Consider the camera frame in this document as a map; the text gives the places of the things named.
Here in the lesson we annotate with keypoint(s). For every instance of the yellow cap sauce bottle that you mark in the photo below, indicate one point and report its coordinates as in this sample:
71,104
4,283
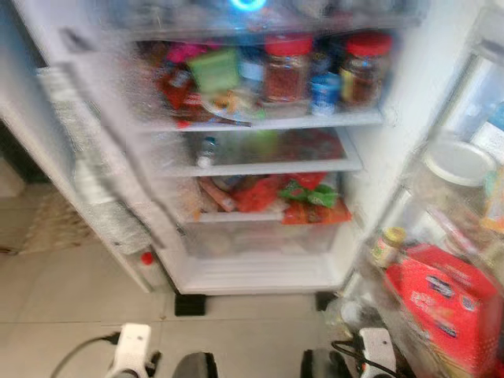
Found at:
387,248

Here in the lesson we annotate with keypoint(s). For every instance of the green snack packet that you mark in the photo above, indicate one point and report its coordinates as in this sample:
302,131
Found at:
309,193

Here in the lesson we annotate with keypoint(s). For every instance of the crumpled red food bag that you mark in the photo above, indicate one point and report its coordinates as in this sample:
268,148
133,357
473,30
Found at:
261,194

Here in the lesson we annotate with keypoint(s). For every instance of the red-lid jar with yellow label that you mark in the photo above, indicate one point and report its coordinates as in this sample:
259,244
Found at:
366,75

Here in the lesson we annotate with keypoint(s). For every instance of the small clear water bottle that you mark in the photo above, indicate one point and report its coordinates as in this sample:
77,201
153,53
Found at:
206,153

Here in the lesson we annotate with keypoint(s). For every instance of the red printed carton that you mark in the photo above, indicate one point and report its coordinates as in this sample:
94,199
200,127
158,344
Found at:
441,307

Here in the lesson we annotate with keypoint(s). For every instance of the white jug with red cap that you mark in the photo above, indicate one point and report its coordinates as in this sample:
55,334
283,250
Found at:
151,272

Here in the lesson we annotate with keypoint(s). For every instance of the long sausage packet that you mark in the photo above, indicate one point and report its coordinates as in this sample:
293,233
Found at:
216,195

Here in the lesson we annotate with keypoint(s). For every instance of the green plastic food box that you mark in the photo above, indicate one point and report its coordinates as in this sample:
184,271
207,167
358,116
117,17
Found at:
214,71

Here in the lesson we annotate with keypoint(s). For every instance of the white-edged glass fridge shelf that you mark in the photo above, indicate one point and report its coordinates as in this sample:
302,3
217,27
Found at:
315,121
236,218
268,167

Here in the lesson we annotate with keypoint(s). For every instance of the clear bubble wrap roll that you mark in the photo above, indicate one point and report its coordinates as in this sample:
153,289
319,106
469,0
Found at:
98,165

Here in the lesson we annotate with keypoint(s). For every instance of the orange-red flat packet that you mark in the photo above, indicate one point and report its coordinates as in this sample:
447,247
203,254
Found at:
316,213

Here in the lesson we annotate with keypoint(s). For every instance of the white interior black door fridge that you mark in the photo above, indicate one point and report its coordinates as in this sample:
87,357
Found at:
394,157

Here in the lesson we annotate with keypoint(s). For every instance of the blue drink can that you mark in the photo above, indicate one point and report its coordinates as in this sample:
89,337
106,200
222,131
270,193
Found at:
324,94

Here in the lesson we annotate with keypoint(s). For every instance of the red-lid jar of chili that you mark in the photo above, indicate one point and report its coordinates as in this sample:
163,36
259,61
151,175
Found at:
287,75

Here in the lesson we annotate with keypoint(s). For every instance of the red snack packet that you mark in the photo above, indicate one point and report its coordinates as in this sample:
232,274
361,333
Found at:
178,90

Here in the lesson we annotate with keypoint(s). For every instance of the orange printed food packet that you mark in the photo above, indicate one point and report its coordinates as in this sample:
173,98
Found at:
493,201

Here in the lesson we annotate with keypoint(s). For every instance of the white lid round container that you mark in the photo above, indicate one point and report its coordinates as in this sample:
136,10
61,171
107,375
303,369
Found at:
458,161

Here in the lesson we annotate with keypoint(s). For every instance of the white plate of food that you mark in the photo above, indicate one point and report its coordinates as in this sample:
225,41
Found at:
232,106

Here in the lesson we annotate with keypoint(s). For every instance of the black fridge foot block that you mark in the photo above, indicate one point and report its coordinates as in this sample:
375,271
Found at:
326,301
190,305

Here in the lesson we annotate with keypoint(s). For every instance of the pink food packet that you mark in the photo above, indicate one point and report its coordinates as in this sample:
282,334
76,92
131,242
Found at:
185,53

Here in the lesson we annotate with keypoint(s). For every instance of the open fridge door with racks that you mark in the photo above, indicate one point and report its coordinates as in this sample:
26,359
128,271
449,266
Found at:
472,87

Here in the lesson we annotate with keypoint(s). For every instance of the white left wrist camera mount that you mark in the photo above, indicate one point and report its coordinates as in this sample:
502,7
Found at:
131,346

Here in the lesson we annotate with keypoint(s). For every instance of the clear crisper drawer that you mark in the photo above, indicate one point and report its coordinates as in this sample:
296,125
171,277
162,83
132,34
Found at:
260,239

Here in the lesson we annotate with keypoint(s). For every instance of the clear chiller compartment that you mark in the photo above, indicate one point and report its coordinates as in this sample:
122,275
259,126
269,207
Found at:
331,20

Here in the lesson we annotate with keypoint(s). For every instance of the blue packet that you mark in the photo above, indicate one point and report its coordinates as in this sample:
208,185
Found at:
497,116

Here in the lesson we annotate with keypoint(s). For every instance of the beige patterned floor rug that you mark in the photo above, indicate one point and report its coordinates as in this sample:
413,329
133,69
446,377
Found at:
55,224

